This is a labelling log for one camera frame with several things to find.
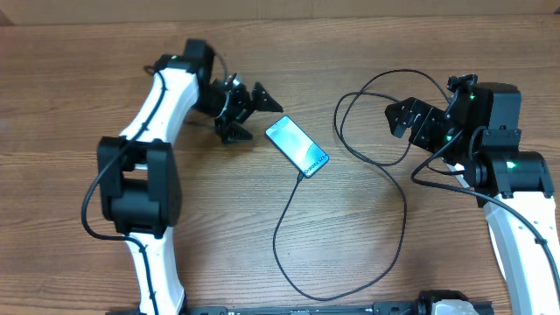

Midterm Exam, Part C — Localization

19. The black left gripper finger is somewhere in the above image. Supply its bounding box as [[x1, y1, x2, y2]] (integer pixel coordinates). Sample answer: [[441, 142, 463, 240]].
[[251, 82, 284, 113], [214, 119, 253, 144]]

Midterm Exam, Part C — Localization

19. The blue-screen Samsung Galaxy smartphone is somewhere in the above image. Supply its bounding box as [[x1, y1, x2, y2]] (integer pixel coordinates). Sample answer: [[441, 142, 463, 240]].
[[265, 115, 329, 178]]

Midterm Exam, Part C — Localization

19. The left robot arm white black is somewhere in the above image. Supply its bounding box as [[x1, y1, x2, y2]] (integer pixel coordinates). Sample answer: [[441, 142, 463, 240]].
[[90, 39, 283, 314]]

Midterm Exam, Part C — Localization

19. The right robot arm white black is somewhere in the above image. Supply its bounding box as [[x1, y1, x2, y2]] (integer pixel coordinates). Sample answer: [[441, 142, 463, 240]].
[[385, 74, 559, 314]]

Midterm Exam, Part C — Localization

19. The white power strip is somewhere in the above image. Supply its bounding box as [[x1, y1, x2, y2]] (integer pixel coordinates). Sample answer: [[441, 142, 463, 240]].
[[446, 164, 465, 176]]

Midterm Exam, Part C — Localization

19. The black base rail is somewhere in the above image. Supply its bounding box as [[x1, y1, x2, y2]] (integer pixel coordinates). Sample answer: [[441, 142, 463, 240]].
[[104, 289, 495, 315]]

